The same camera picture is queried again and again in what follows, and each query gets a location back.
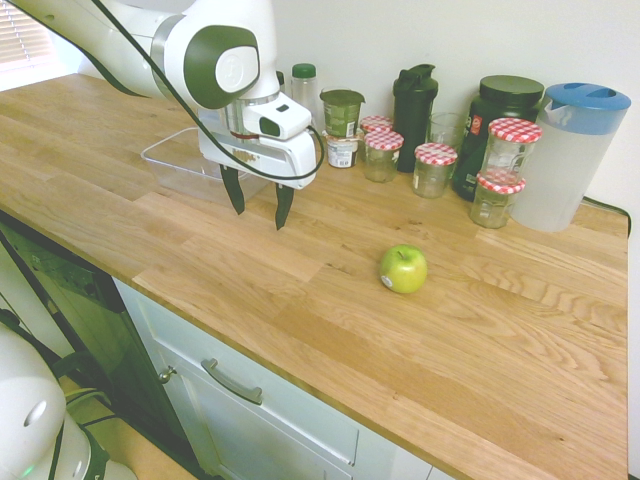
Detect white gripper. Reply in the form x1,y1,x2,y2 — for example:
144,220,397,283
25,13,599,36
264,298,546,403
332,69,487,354
197,106,324,232

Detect green apple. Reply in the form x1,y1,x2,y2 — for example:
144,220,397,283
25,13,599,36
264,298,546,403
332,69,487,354
378,243,429,295

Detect clear plastic container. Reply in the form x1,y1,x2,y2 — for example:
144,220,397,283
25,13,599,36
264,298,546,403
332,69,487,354
140,126,274,207

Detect white yogurt cup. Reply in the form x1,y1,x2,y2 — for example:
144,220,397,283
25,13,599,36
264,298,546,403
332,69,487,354
322,128,366,170

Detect green yogurt cup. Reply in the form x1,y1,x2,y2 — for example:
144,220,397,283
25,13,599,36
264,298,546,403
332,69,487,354
319,88,367,139

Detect clear bottle green cap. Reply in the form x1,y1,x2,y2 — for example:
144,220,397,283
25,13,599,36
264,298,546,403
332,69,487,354
290,63,320,127

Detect glass jar red checked lid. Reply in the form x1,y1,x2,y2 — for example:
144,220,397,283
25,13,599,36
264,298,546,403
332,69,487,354
363,130,405,184
359,115,395,136
412,142,459,200
468,172,528,230

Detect black shaker bottle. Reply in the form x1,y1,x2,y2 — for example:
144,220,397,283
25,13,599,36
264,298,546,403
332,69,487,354
392,63,438,174

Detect clear drinking glass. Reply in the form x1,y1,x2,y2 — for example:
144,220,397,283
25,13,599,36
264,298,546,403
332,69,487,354
428,112,469,152

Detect white kitchen cabinet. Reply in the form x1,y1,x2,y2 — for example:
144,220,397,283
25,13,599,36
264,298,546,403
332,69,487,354
112,276,441,480

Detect tall jar red checked lid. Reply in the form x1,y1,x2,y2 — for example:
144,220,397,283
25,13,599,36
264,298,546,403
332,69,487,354
485,118,544,187

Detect black protein powder tub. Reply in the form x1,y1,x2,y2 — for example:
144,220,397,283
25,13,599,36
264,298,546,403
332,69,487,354
451,75,546,203

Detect white window blinds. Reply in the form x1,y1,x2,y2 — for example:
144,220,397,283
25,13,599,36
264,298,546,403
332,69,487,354
0,0,60,72

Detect plastic pitcher blue lid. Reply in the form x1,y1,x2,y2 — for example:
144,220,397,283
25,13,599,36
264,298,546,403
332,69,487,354
509,82,633,233

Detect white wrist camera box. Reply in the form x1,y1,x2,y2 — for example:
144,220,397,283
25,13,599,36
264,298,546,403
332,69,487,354
256,91,314,142

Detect metal drawer handle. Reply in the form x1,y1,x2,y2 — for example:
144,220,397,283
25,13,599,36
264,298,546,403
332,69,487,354
200,357,264,407

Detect black cables at robot base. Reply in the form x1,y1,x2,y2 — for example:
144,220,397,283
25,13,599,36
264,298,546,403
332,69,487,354
47,349,119,431

